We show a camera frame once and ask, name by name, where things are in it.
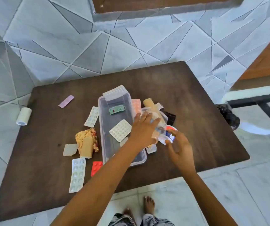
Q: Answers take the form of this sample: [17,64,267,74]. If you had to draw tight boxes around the person's right hand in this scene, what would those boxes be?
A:
[165,130,196,173]

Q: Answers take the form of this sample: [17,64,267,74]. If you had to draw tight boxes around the person's left hand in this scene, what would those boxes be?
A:
[128,112,161,148]

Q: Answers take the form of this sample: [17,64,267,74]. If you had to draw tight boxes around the white jar red blue label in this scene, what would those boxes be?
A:
[164,125,178,143]

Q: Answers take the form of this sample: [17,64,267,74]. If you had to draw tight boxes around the square white blister pack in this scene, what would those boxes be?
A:
[109,119,132,143]

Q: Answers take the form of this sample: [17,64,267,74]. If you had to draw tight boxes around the clear plastic wrapper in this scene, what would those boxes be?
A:
[141,103,168,146]

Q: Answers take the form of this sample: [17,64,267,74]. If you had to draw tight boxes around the pink blister pack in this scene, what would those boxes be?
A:
[131,99,142,118]

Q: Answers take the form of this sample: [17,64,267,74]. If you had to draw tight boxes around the tan bandage roll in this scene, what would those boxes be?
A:
[142,98,160,110]
[78,138,94,159]

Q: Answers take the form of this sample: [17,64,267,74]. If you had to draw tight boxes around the black blister pack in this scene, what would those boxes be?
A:
[159,108,177,126]

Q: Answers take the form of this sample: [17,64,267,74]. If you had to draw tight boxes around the small green blister pack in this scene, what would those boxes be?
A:
[108,105,125,115]

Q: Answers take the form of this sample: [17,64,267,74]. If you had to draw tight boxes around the clear plastic storage box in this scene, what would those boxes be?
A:
[98,93,147,168]

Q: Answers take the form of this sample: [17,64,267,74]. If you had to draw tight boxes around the white many-pill blister pack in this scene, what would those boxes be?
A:
[102,85,129,101]

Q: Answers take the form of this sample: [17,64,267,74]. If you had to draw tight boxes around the narrow silver blister pack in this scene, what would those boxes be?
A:
[84,106,99,128]

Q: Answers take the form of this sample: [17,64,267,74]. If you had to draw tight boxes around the gold foil wrapper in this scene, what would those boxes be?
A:
[75,127,99,153]

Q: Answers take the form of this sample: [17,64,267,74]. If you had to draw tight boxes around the red blister pack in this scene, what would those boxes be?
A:
[90,161,104,178]

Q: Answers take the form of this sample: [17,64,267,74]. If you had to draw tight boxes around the white square wrapper piece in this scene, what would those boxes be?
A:
[63,143,79,157]

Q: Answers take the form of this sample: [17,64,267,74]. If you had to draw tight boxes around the long silver blister pack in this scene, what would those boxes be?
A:
[68,158,86,194]

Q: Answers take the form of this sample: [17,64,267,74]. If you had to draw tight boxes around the lilac strip sachet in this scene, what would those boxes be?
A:
[58,94,75,109]

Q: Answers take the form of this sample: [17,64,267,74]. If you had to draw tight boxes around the white tape roll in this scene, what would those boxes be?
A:
[16,107,33,126]

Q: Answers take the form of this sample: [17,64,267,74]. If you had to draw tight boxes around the person's right forearm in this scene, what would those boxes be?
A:
[182,167,238,226]

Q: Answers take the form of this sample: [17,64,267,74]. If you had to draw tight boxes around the person's left forearm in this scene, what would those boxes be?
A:
[51,138,149,226]

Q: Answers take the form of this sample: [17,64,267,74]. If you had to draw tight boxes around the person's right foot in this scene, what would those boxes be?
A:
[143,196,155,216]

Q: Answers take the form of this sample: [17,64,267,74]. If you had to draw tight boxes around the person's foot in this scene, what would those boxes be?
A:
[143,196,155,216]
[123,208,135,219]

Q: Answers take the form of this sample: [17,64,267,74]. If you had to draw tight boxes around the person's left foot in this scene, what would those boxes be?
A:
[123,208,135,219]

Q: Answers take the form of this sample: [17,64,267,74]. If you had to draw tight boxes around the dark brown wooden table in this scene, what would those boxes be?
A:
[0,60,251,224]

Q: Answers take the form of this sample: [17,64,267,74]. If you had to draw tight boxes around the black trash bag bin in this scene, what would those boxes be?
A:
[215,104,241,132]

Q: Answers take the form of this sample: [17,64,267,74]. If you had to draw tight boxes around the black white patterned trousers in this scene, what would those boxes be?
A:
[108,213,175,226]

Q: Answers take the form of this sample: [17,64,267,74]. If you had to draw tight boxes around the brown wooden door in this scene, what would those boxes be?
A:
[230,27,270,91]

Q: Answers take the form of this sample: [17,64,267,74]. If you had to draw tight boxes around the brown wooden louvred window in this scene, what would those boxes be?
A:
[91,0,234,14]

